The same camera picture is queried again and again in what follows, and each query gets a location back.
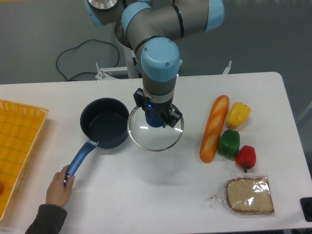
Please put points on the right table clamp bracket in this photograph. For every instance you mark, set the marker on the right table clamp bracket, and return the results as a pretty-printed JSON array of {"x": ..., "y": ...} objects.
[{"x": 227, "y": 68}]

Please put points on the person's hand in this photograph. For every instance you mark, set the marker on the person's hand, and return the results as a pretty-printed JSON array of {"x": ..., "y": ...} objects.
[{"x": 57, "y": 193}]

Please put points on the wrapped bread slice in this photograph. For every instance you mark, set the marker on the wrapped bread slice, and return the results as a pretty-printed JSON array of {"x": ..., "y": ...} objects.
[{"x": 245, "y": 195}]

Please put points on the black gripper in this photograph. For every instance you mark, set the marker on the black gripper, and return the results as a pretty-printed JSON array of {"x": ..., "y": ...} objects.
[{"x": 158, "y": 112}]

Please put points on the glass lid blue knob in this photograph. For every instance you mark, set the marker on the glass lid blue knob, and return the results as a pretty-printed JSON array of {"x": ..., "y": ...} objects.
[{"x": 154, "y": 139}]

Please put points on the yellow toy bell pepper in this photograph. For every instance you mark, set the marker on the yellow toy bell pepper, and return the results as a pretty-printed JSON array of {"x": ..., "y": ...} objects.
[{"x": 237, "y": 115}]

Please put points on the black object at edge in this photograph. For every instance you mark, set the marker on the black object at edge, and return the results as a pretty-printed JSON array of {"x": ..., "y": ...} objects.
[{"x": 306, "y": 205}]

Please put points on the orange plastic basket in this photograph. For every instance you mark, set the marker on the orange plastic basket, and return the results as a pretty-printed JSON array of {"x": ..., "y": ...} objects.
[{"x": 20, "y": 125}]

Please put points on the red toy bell pepper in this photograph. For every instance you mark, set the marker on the red toy bell pepper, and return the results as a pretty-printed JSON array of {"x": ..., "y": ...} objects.
[{"x": 246, "y": 158}]

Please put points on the green toy bell pepper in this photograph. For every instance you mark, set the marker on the green toy bell pepper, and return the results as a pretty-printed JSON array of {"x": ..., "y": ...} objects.
[{"x": 229, "y": 143}]

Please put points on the toy baguette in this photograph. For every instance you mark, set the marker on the toy baguette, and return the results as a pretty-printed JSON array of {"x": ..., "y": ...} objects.
[{"x": 213, "y": 128}]

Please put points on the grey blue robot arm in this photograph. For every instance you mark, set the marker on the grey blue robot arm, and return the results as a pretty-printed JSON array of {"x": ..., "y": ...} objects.
[{"x": 152, "y": 34}]

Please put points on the table clamp bracket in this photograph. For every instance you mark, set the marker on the table clamp bracket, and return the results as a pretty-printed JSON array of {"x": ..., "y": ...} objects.
[
  {"x": 112, "y": 73},
  {"x": 227, "y": 68}
]

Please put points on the left table clamp bracket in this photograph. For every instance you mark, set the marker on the left table clamp bracket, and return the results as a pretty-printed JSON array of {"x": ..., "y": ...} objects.
[{"x": 112, "y": 73}]

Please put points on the dark saucepan blue handle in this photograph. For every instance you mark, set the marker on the dark saucepan blue handle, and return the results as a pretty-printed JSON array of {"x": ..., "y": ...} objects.
[{"x": 104, "y": 122}]

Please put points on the dark grey sleeve forearm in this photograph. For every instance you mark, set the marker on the dark grey sleeve forearm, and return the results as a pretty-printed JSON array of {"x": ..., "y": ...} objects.
[{"x": 49, "y": 220}]

